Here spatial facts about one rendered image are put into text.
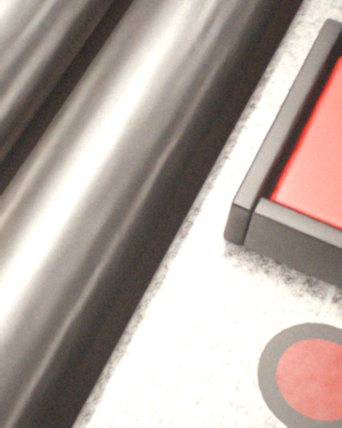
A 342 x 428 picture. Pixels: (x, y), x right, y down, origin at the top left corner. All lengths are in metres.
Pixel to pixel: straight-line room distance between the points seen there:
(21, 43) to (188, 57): 0.05
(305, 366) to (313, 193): 0.05
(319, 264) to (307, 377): 0.03
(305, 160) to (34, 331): 0.09
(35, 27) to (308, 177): 0.10
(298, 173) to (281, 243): 0.02
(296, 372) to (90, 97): 0.10
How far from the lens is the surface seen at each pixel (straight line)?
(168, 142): 0.33
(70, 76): 0.39
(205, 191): 0.32
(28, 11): 0.35
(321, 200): 0.30
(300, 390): 0.29
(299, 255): 0.30
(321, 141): 0.32
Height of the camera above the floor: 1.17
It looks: 54 degrees down
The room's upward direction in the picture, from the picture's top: 11 degrees clockwise
